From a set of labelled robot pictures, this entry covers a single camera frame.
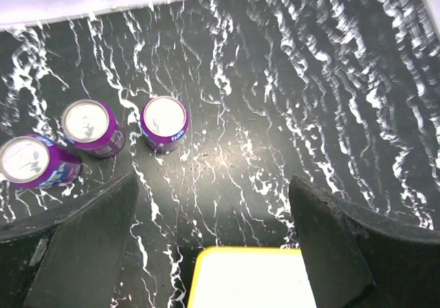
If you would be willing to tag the yellow framed whiteboard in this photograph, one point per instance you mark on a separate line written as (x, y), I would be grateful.
(250, 277)

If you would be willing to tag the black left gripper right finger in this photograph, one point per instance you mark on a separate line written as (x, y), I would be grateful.
(355, 257)

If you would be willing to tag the purple soda can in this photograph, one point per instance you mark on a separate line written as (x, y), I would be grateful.
(91, 126)
(164, 123)
(35, 161)

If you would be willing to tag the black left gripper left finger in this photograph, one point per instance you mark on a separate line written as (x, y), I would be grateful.
(69, 255)

